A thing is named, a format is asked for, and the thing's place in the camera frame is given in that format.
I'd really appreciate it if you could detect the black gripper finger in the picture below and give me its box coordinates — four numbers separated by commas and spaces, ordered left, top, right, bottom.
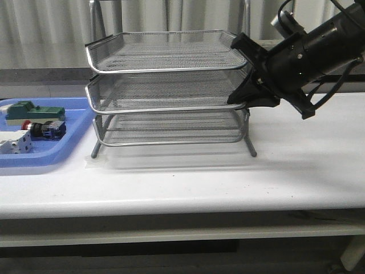
230, 33, 268, 67
227, 72, 280, 108

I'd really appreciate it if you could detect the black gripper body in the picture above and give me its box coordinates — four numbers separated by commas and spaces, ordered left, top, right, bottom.
254, 33, 316, 119

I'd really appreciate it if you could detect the silver mesh tray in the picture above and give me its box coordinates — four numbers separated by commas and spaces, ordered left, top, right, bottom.
85, 70, 246, 115
93, 110, 248, 147
86, 30, 247, 74

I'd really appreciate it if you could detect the red emergency stop button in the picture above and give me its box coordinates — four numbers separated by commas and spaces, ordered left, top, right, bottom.
21, 120, 66, 140

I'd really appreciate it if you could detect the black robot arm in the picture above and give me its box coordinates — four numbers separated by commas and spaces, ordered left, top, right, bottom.
227, 1, 364, 119

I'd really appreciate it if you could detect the dark background counter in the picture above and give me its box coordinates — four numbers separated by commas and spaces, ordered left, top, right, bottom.
0, 38, 365, 86

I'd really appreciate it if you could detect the blue plastic tray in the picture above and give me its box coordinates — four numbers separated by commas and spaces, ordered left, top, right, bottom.
1, 97, 94, 168

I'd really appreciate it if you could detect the white circuit breaker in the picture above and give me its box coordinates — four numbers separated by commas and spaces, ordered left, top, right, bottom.
1, 130, 33, 154

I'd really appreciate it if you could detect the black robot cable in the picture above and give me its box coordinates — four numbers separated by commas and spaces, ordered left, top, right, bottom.
306, 57, 364, 108

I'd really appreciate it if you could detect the silver metal rack frame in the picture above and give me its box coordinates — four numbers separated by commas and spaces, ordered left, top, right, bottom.
88, 0, 258, 159

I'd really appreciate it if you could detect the green and white switch module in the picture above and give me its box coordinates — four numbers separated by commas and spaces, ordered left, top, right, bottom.
5, 100, 66, 126

